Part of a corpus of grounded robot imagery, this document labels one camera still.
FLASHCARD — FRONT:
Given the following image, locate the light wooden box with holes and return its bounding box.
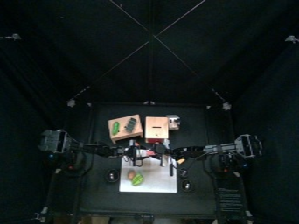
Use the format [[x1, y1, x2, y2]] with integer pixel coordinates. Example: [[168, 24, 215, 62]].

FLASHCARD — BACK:
[[106, 114, 144, 144]]

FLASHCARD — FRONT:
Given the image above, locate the wooden box with red front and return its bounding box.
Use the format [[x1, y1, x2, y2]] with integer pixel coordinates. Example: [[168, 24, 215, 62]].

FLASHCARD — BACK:
[[144, 115, 171, 144]]

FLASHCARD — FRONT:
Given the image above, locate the green toy cabbage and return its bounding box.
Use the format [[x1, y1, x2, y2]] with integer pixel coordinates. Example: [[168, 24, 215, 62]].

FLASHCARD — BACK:
[[130, 172, 145, 187]]

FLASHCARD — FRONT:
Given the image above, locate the small black bowl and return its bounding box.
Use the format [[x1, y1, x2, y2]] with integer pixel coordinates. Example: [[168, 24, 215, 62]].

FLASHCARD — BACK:
[[105, 170, 120, 184], [180, 179, 195, 193], [177, 168, 191, 179]]

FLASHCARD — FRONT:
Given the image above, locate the white cutting board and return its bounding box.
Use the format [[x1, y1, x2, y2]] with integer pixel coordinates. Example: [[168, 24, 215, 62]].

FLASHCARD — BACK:
[[117, 153, 179, 193]]

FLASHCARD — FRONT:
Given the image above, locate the dark grey toy food piece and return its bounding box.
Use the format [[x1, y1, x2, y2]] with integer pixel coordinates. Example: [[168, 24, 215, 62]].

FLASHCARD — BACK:
[[124, 117, 138, 134]]

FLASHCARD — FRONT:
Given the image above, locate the thin diagonal frame cord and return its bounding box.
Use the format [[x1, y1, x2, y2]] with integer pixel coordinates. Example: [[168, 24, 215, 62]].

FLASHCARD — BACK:
[[69, 0, 207, 102], [106, 0, 228, 106]]

